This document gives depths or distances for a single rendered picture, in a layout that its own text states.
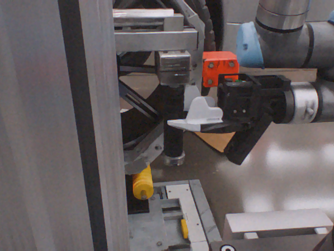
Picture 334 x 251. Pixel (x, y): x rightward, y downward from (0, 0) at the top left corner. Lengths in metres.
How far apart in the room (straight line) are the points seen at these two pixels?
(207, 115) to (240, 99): 0.06
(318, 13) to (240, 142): 0.82
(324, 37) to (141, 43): 0.29
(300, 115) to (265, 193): 1.23
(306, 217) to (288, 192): 1.37
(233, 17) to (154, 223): 0.80
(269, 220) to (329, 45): 0.29
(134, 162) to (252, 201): 1.00
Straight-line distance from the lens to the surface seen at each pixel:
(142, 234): 1.17
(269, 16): 0.51
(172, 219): 1.34
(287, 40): 0.53
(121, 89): 0.84
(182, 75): 0.50
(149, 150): 0.81
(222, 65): 0.75
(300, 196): 1.82
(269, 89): 0.55
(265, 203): 1.72
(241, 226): 0.43
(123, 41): 0.51
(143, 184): 0.87
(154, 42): 0.51
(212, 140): 2.19
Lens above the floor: 1.06
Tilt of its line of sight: 26 degrees down
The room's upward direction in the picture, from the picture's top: straight up
